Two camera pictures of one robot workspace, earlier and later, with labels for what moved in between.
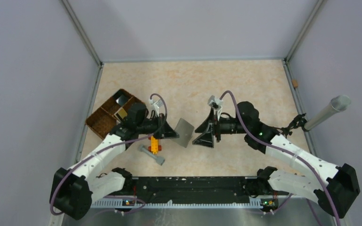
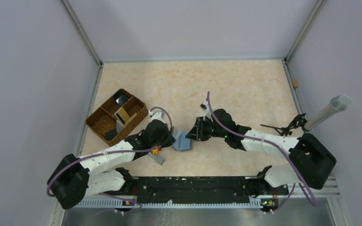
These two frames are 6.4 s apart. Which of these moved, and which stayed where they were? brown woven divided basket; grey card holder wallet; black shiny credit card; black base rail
Moved: grey card holder wallet
Stayed: black shiny credit card; brown woven divided basket; black base rail
